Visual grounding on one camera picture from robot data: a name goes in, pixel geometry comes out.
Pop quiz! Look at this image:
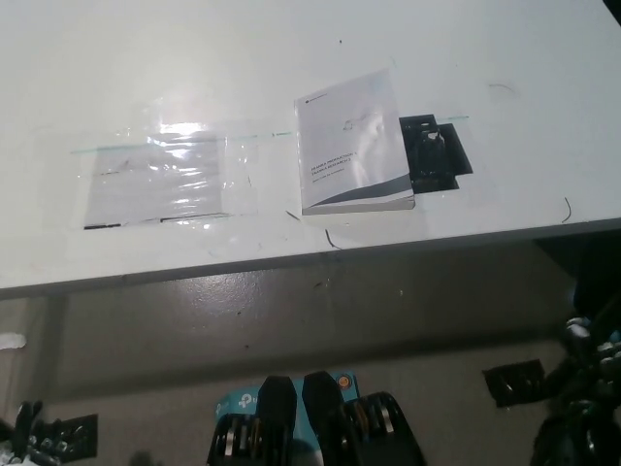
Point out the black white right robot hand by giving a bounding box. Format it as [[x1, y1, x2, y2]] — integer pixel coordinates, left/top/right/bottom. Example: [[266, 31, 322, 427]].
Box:
[[562, 314, 621, 385]]

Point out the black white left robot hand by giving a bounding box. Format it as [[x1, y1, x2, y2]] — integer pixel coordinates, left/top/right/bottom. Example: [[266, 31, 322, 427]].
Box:
[[0, 399, 67, 466]]

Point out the white grey manual book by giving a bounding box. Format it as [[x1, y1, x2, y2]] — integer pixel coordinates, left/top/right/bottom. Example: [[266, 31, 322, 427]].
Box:
[[293, 65, 417, 217]]

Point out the black floor tape patch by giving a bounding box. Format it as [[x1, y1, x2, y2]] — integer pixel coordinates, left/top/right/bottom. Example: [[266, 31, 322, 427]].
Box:
[[481, 358, 545, 408], [36, 413, 100, 460]]

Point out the clear plastic sleeve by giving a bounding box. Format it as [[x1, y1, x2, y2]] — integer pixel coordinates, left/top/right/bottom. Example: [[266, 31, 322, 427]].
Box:
[[28, 112, 274, 233]]

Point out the black desk frame leg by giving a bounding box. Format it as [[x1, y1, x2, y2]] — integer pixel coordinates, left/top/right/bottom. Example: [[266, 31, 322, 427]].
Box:
[[533, 217, 621, 316]]

